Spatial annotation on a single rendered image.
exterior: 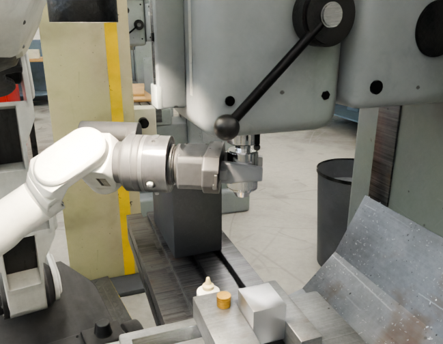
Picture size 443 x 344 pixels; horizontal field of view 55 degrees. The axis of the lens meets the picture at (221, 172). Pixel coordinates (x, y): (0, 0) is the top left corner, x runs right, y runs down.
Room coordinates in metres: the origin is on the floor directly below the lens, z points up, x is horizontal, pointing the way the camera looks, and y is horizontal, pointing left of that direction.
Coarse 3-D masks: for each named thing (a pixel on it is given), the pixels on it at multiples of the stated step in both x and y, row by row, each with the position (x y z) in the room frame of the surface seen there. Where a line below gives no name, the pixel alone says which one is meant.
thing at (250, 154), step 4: (232, 148) 0.62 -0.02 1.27; (252, 148) 0.62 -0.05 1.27; (228, 152) 0.61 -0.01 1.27; (232, 152) 0.60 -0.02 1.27; (236, 152) 0.60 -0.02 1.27; (240, 152) 0.60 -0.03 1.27; (244, 152) 0.60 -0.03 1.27; (248, 152) 0.60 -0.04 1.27; (252, 152) 0.60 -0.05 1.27; (256, 152) 0.60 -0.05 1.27; (228, 156) 0.61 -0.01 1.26; (232, 156) 0.60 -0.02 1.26; (236, 156) 0.60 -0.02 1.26; (240, 156) 0.59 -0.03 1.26; (244, 156) 0.59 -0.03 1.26; (248, 156) 0.59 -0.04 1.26; (252, 156) 0.60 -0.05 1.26; (256, 156) 0.60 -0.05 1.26
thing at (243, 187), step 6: (258, 156) 0.61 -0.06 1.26; (240, 162) 0.59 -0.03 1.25; (246, 162) 0.59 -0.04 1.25; (252, 162) 0.60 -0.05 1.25; (228, 186) 0.61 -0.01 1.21; (234, 186) 0.60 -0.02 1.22; (240, 186) 0.59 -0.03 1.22; (246, 186) 0.59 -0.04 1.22; (252, 186) 0.60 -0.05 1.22; (240, 192) 0.59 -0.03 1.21; (246, 192) 0.59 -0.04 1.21
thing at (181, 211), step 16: (160, 192) 0.99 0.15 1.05; (176, 192) 0.89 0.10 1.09; (192, 192) 0.90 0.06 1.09; (160, 208) 1.00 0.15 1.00; (176, 208) 0.89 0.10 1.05; (192, 208) 0.90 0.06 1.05; (208, 208) 0.91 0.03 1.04; (160, 224) 1.01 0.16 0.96; (176, 224) 0.89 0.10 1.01; (192, 224) 0.90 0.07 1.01; (208, 224) 0.91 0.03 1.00; (176, 240) 0.89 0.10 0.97; (192, 240) 0.90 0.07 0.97; (208, 240) 0.91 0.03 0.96; (176, 256) 0.89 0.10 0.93
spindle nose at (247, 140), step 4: (240, 136) 0.59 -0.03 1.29; (244, 136) 0.59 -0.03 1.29; (248, 136) 0.59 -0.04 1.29; (252, 136) 0.60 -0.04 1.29; (232, 140) 0.60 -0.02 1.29; (236, 140) 0.60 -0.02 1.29; (240, 140) 0.59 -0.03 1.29; (244, 140) 0.59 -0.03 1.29; (248, 140) 0.59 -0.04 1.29; (252, 140) 0.60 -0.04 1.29; (232, 144) 0.60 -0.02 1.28; (236, 144) 0.60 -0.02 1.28; (240, 144) 0.59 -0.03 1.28; (244, 144) 0.59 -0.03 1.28; (248, 144) 0.59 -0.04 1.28; (252, 144) 0.60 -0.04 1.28
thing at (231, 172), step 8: (224, 168) 0.59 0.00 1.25; (232, 168) 0.59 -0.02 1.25; (240, 168) 0.58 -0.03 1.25; (248, 168) 0.58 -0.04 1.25; (256, 168) 0.58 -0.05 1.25; (224, 176) 0.58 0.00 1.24; (232, 176) 0.59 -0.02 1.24; (240, 176) 0.58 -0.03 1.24; (248, 176) 0.58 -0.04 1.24; (256, 176) 0.58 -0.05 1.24
